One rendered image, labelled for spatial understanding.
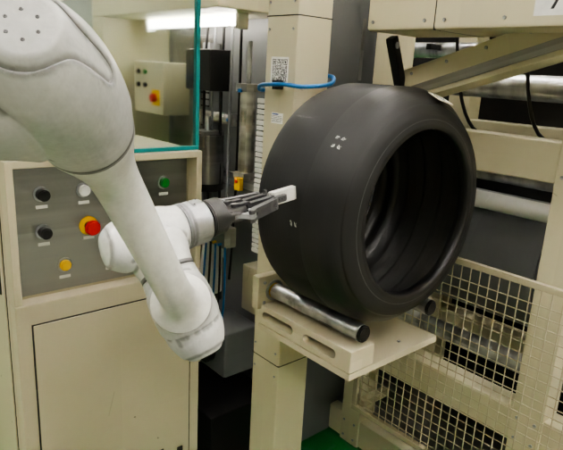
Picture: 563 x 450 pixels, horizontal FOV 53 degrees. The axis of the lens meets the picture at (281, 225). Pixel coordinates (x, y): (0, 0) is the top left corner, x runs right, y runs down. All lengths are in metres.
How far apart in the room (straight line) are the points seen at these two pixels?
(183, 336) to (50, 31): 0.62
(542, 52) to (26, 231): 1.37
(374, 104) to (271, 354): 0.88
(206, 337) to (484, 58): 1.09
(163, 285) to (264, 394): 1.11
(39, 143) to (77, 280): 1.15
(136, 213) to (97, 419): 1.14
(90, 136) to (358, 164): 0.78
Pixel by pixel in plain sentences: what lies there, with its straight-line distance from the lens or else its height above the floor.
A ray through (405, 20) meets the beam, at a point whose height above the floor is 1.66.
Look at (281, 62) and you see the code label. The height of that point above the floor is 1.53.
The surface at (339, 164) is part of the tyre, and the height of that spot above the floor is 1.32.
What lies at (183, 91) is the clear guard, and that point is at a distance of 1.67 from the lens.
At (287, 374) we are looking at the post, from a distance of 1.84.
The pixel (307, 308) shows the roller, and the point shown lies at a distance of 1.50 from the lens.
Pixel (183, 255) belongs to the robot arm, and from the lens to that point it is 1.01.
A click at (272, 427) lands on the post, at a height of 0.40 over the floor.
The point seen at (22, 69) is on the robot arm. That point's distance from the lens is 0.46.
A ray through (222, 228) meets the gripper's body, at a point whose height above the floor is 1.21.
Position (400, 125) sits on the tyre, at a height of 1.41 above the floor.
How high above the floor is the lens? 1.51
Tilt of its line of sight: 15 degrees down
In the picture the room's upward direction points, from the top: 3 degrees clockwise
